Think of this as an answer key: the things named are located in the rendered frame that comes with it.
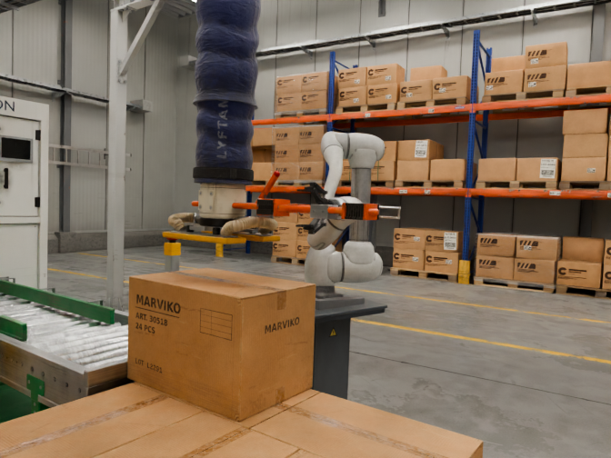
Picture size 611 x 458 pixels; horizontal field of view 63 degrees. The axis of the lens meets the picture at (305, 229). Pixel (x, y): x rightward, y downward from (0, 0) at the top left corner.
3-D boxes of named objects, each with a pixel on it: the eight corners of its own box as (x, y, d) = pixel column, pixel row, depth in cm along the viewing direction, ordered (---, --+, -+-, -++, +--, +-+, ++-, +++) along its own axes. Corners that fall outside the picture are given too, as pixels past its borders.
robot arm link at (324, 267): (302, 283, 262) (303, 242, 263) (335, 283, 265) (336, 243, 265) (305, 286, 246) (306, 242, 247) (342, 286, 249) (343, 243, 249)
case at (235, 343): (126, 378, 193) (128, 275, 191) (205, 355, 225) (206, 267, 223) (238, 423, 158) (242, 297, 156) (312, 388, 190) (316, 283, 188)
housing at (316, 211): (308, 217, 160) (309, 204, 160) (321, 217, 166) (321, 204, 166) (326, 219, 156) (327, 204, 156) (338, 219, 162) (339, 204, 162)
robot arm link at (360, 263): (335, 280, 265) (376, 281, 268) (342, 284, 249) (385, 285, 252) (341, 134, 262) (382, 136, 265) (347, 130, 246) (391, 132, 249)
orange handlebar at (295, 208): (170, 206, 202) (171, 198, 202) (225, 208, 226) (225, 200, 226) (372, 218, 147) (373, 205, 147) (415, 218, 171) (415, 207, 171)
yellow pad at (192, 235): (162, 237, 188) (162, 224, 187) (183, 236, 196) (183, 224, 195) (225, 243, 167) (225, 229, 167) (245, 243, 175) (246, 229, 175)
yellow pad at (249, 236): (200, 235, 203) (200, 223, 203) (218, 234, 211) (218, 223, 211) (263, 242, 183) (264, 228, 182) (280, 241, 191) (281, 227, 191)
